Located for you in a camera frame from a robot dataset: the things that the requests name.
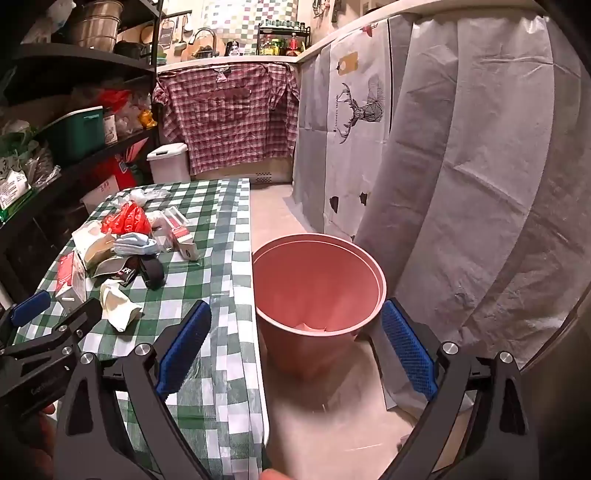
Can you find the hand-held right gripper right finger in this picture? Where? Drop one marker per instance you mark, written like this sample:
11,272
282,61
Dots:
408,350

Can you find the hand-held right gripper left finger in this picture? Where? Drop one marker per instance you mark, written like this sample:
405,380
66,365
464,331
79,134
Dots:
184,350

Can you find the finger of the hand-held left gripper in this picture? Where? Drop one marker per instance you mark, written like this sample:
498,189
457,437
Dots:
78,318
30,307

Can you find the large white paper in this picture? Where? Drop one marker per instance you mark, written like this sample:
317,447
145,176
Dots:
115,302

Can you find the red and white carton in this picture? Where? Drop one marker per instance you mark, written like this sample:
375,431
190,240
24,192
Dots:
69,277

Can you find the small red white box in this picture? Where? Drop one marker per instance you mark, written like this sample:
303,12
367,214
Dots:
184,240

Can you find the pink plastic bucket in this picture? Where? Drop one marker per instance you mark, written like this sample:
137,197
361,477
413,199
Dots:
318,286

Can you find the red plastic bag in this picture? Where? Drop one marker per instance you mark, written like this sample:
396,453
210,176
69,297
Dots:
129,219

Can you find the person's left hand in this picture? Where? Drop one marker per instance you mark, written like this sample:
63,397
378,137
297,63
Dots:
32,438

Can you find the person's right hand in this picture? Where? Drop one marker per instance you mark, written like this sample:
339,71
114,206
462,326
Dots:
278,475

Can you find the green checkered tablecloth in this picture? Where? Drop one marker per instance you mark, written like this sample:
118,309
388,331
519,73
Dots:
217,258

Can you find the green and white packet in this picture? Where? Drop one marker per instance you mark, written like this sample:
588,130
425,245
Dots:
11,184

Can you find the white cardboard storage box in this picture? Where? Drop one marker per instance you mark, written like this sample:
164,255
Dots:
99,191

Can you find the red cardboard box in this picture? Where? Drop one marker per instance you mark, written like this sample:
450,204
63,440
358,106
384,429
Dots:
113,170

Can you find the green storage box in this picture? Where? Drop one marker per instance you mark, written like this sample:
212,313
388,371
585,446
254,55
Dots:
76,136

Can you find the white lidded bin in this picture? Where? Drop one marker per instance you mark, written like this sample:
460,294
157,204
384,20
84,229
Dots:
168,166

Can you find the white labelled jar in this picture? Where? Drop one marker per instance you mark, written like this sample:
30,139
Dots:
110,128

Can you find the yellow toy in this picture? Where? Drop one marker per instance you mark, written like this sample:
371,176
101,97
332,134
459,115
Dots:
147,120

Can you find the grey deer print cover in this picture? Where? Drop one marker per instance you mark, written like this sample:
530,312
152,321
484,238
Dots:
461,138

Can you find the red bag on shelf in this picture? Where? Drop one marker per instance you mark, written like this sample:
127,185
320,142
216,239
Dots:
113,99

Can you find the red plaid shirt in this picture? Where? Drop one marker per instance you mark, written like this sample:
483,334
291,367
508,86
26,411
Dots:
231,120

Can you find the black metal shelf rack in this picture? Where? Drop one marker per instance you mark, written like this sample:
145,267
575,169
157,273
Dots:
83,59

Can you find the black pan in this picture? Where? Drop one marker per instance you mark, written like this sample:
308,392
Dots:
131,50

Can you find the steel pot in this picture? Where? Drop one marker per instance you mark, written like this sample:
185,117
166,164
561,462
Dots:
99,27

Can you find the white plastic bag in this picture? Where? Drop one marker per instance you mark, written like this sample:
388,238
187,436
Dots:
60,16

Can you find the hanging metal grater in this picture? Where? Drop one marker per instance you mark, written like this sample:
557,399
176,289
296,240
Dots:
167,31

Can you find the white kitchen counter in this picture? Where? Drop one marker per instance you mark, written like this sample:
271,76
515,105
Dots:
258,59

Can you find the metal faucet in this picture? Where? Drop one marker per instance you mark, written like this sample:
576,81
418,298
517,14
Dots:
203,29

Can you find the yellow bottle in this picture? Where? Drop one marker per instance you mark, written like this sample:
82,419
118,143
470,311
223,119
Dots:
275,46

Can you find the red bottle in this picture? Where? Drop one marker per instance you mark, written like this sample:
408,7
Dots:
293,44

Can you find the black spice rack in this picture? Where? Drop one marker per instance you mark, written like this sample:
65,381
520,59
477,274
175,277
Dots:
282,29

